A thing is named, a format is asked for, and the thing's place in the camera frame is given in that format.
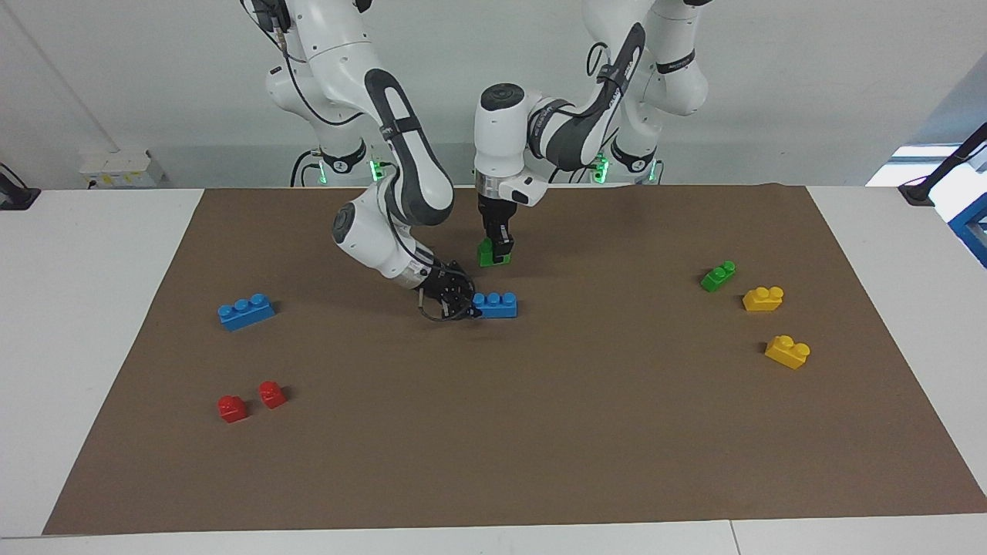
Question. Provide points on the yellow two-stud toy brick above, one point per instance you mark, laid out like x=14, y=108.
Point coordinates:
x=763, y=299
x=787, y=352

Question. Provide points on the white power box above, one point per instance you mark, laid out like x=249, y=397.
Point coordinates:
x=123, y=169

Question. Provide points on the brown table mat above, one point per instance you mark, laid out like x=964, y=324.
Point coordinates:
x=493, y=401

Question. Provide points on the green two-stud toy brick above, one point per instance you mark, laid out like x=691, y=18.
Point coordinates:
x=485, y=255
x=718, y=277

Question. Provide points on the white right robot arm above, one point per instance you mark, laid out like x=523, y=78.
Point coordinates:
x=401, y=162

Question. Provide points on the red one-stud toy brick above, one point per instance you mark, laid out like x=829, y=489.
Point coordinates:
x=271, y=395
x=232, y=409

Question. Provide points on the blue three-stud toy brick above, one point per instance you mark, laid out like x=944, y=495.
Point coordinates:
x=246, y=313
x=497, y=306

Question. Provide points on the blue metal frame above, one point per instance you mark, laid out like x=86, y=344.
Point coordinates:
x=973, y=227

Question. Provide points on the black stand with pole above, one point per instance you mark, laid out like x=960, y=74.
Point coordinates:
x=917, y=193

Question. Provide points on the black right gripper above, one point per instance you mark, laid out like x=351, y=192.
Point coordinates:
x=443, y=285

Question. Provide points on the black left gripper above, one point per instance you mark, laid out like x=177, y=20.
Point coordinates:
x=497, y=216

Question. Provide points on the black table clamp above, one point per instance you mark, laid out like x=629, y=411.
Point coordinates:
x=15, y=197

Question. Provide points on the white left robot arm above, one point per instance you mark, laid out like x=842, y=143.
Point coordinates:
x=501, y=139

